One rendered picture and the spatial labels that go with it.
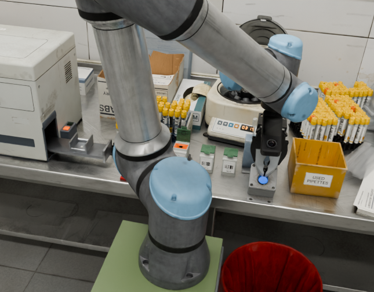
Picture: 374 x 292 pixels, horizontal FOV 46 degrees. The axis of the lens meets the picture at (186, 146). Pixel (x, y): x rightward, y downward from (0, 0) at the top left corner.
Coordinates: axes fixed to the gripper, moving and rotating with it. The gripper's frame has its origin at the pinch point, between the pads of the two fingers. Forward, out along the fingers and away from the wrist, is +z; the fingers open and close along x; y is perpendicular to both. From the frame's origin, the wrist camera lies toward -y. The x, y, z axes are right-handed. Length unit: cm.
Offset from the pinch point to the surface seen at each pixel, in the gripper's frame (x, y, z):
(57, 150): 58, 3, 4
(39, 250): 97, 45, 95
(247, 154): 4.8, 12.1, 2.6
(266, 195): -1.5, 0.0, 6.7
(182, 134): 23.7, 11.1, -2.1
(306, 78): -14, 66, 0
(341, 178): -20.0, 4.7, 1.1
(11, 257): 108, 38, 95
